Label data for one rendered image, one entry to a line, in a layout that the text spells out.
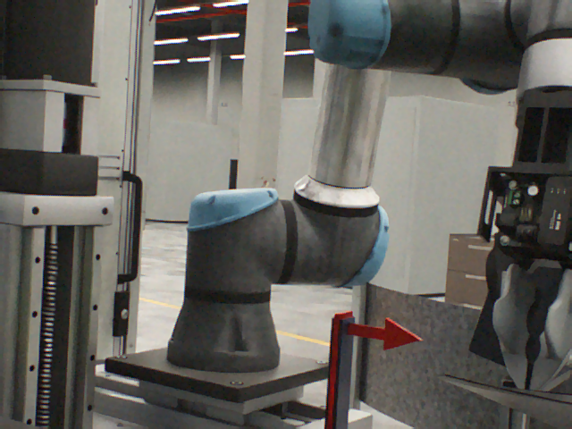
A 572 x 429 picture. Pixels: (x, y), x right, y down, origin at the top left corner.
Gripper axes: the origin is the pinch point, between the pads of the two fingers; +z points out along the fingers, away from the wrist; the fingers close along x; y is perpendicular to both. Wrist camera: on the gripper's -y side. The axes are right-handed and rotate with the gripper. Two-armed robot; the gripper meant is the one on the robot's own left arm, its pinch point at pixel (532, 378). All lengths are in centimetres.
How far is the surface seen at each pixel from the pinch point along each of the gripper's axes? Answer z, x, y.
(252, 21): -296, -384, -492
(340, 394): 4.0, -12.4, 5.3
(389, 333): -0.9, -9.0, 6.3
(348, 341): 0.1, -12.4, 5.7
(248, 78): -254, -384, -506
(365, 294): -42, -113, -212
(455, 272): -144, -237, -641
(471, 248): -163, -224, -632
